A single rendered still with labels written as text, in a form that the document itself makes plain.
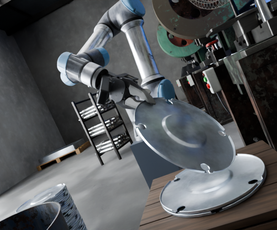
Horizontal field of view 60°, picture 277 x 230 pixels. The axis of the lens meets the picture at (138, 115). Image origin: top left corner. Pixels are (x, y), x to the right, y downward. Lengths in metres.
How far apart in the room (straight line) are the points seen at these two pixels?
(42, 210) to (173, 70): 7.18
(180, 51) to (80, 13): 4.94
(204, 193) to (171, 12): 2.12
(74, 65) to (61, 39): 7.81
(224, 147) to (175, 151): 0.17
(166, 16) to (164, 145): 2.07
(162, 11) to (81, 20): 6.07
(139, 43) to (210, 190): 0.73
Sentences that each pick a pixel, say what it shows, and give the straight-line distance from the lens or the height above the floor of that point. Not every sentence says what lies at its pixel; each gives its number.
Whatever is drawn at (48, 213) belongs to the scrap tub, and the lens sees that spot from 0.81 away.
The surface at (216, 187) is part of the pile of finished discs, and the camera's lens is 0.66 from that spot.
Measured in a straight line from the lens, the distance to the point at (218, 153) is 0.66.
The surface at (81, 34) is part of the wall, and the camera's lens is 8.39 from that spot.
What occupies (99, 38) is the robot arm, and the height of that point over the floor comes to 0.96.
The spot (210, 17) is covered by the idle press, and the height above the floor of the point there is 1.05.
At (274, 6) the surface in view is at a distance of 1.20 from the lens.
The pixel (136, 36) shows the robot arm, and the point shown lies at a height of 0.90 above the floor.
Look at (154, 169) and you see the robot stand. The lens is 1.19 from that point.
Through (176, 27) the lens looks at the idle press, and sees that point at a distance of 2.54.
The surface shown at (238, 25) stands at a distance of 1.19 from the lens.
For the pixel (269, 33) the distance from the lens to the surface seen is 1.04.
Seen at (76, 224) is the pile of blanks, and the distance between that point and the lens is 1.53.
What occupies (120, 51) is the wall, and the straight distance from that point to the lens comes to 7.97.
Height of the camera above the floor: 0.65
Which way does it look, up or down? 4 degrees down
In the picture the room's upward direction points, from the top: 25 degrees counter-clockwise
